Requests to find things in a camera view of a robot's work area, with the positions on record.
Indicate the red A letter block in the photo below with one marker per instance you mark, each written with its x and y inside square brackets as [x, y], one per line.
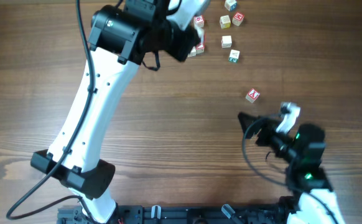
[200, 48]

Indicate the plain wooden block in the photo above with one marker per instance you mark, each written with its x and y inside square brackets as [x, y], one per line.
[193, 52]
[226, 41]

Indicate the plain wooden block right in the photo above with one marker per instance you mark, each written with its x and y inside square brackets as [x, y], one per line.
[226, 41]

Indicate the yellow sided wooden block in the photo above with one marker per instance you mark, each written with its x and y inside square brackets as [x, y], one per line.
[225, 22]

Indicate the green sided wooden block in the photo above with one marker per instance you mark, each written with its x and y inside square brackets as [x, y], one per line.
[234, 56]

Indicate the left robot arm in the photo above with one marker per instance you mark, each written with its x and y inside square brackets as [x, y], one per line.
[119, 40]

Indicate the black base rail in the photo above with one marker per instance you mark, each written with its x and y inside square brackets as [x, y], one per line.
[251, 214]

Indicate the blue sided top block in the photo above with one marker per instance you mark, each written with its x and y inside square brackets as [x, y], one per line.
[230, 5]

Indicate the red Y letter block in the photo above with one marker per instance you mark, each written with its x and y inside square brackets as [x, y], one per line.
[252, 95]

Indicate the red 6 letter block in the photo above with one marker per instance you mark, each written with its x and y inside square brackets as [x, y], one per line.
[199, 21]

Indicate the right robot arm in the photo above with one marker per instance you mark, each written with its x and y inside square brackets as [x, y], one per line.
[313, 198]

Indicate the red M letter block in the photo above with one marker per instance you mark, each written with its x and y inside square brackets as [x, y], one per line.
[238, 19]

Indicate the plain wooden block left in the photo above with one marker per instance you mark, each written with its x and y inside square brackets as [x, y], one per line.
[193, 52]

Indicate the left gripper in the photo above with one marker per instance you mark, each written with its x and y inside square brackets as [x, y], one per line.
[185, 42]

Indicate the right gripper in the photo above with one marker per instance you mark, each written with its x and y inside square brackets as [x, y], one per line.
[265, 133]

